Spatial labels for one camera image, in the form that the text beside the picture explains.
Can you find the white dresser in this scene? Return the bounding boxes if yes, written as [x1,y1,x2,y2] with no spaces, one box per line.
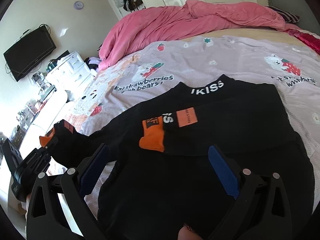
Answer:
[15,50,97,131]

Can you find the black long-sleeve sweater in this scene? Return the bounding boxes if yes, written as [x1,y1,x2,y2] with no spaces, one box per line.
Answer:
[40,75,315,239]

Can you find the pink duvet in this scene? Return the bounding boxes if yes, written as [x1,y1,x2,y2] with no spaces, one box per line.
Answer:
[99,0,296,70]

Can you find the striped pillow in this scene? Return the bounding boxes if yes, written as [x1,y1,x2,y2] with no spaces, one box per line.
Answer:
[269,7,300,24]

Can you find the black wall television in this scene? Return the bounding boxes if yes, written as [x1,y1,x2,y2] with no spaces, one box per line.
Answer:
[3,24,56,81]

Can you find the strawberry bear print bedsheet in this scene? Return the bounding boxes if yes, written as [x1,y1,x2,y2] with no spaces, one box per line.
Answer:
[46,35,320,221]

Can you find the hanging bags on door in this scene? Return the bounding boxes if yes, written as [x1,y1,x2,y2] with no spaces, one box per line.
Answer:
[115,0,144,12]

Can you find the right hand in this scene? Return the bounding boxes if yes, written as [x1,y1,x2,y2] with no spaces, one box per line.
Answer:
[178,225,202,240]

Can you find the purple wall clock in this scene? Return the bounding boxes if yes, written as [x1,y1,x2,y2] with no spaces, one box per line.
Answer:
[73,1,84,10]

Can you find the red pillow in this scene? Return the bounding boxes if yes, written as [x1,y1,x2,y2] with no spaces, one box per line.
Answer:
[285,29,320,55]

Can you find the grey padded headboard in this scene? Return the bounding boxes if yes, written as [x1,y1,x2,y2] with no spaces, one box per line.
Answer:
[268,0,319,30]

